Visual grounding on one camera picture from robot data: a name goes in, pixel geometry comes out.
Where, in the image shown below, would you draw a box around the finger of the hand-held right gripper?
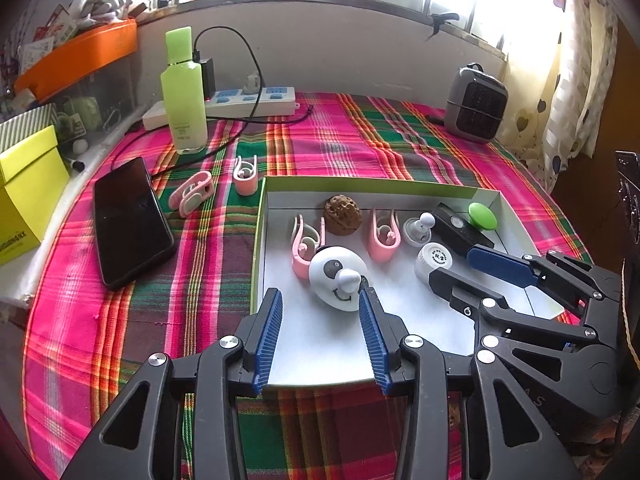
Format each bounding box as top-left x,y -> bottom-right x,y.
467,246 -> 601,311
429,268 -> 598,351

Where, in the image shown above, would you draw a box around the black charger plug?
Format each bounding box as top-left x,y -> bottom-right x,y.
192,57 -> 217,101

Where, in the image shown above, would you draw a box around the yellow cardboard box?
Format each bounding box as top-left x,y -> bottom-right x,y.
0,125 -> 71,267

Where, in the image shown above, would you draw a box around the white cylindrical cap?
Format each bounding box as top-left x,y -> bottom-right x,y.
414,242 -> 455,283

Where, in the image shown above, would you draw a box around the green white cardboard box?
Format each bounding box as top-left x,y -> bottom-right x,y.
250,176 -> 568,388

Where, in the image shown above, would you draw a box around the colourful paper packets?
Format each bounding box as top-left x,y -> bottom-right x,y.
15,2 -> 81,68

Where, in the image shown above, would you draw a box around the green white striped box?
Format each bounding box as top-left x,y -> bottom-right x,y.
0,102 -> 60,153

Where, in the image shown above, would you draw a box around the orange storage box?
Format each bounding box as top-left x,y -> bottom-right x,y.
14,19 -> 138,103

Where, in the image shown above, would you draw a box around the brown walnut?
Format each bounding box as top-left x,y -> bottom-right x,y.
322,196 -> 362,235

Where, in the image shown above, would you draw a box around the dark wooden cabinet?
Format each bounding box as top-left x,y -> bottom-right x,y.
550,0 -> 640,281

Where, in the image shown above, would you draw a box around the grey space heater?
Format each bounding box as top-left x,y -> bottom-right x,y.
445,62 -> 509,142

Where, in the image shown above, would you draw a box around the black window handle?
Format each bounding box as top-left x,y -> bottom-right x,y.
427,12 -> 461,41

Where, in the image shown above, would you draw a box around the green white mushroom knob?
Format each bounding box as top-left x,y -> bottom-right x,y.
467,201 -> 498,233

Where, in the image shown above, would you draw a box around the clear plastic tank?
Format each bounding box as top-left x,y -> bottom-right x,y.
52,50 -> 148,133

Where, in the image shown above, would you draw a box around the white panda face knob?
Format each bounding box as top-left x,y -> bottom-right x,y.
308,246 -> 371,313

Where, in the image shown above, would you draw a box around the pink green plaid cloth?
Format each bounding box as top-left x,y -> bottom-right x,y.
22,91 -> 596,480

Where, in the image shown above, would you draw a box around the light green bottle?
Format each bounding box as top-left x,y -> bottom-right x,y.
160,26 -> 208,156

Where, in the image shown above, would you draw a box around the pink plastic clip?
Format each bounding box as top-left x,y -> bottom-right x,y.
291,214 -> 327,280
168,171 -> 216,217
232,156 -> 260,196
367,210 -> 403,263

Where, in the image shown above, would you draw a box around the small white round knob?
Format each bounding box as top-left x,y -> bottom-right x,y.
402,213 -> 436,248

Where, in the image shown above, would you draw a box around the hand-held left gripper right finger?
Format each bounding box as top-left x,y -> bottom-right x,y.
357,287 -> 583,480

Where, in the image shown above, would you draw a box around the white power strip with charger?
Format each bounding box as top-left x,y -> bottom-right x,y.
112,27 -> 313,181

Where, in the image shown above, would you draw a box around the heart print curtain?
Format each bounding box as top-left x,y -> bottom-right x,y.
500,0 -> 621,191

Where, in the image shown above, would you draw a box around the grey textured flashlight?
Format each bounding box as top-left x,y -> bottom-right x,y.
431,202 -> 496,261

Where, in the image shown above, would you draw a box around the black smartphone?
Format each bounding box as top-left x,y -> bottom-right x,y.
94,156 -> 176,290

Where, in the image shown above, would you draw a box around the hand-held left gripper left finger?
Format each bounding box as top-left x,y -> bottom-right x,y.
60,287 -> 285,480

